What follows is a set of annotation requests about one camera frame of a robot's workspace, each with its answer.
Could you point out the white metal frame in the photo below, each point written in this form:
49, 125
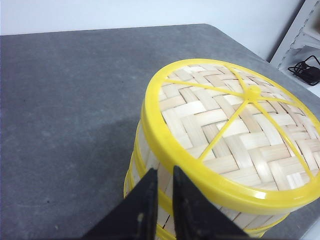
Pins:
301, 40

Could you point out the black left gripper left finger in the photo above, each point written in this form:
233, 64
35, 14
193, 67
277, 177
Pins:
135, 218

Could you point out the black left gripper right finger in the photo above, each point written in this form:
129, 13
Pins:
195, 218

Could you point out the yellow woven bamboo steamer lid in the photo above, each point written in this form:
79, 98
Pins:
247, 143

